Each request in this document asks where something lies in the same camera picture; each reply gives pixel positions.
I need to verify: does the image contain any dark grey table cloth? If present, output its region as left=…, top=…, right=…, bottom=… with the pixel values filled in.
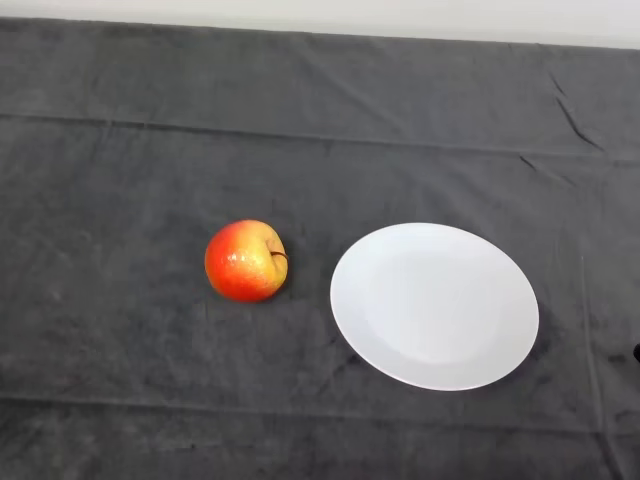
left=0, top=16, right=640, bottom=480

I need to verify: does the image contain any white round plate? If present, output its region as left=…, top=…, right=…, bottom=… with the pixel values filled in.
left=329, top=222, right=541, bottom=392

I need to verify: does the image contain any red yellow apple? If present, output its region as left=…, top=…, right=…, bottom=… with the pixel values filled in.
left=204, top=219, right=291, bottom=304

